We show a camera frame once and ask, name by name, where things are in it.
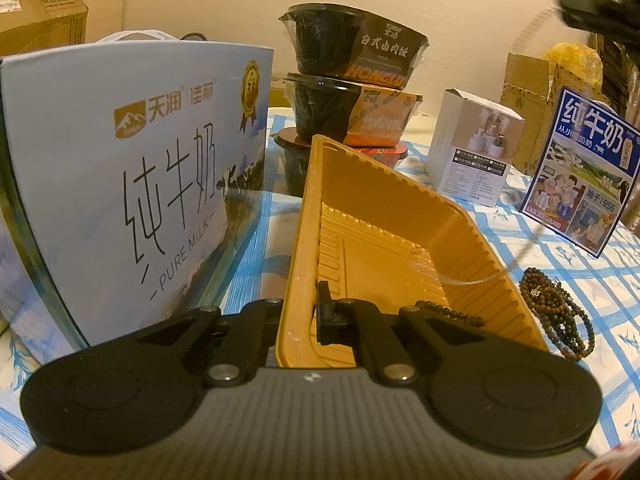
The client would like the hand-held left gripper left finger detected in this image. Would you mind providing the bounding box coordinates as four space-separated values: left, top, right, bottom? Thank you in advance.
135 297 284 387

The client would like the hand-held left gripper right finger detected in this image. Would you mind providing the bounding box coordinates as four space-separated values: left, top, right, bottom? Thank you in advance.
315 280 502 386

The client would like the orange plastic tray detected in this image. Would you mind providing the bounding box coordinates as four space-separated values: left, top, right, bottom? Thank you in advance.
276 134 551 368

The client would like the small dark bead bracelet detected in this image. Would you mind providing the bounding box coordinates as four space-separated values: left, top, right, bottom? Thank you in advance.
414 300 487 330

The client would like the thin pearl necklace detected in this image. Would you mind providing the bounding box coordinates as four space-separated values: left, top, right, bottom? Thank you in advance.
435 200 556 287

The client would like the bundle of brown bead bracelets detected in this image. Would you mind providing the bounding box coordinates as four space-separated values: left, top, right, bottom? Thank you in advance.
519 266 597 362

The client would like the black metal rack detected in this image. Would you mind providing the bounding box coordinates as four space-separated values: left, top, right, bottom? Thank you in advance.
590 30 640 126

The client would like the yellow plastic bag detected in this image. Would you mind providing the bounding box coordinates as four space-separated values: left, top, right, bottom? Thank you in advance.
542 42 606 106

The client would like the upright cardboard box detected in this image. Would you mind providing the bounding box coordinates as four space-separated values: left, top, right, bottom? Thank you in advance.
500 52 567 176

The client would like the dark blue illustrated milk box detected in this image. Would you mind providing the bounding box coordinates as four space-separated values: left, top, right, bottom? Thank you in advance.
520 86 640 259

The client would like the black bowl with red lid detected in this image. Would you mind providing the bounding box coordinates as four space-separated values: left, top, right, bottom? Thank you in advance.
270 127 410 196

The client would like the blue checked tablecloth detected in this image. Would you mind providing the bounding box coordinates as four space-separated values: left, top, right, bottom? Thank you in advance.
0 105 640 461

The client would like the small white product box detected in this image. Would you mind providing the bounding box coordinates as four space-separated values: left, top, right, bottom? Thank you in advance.
426 88 526 208

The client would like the pale blue milk carton box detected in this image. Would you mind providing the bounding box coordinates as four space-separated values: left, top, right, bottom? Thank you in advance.
0 30 275 366

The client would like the black bowl with orange label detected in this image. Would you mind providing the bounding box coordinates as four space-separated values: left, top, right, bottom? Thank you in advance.
284 72 425 148

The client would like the black instant rice bowl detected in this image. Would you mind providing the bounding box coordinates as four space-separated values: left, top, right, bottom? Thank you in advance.
279 2 431 91

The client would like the red patterned packet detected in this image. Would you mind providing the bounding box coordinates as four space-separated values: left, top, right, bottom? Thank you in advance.
602 445 640 480

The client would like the brown cardboard box with label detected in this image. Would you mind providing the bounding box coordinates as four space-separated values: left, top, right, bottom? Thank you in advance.
0 0 90 58

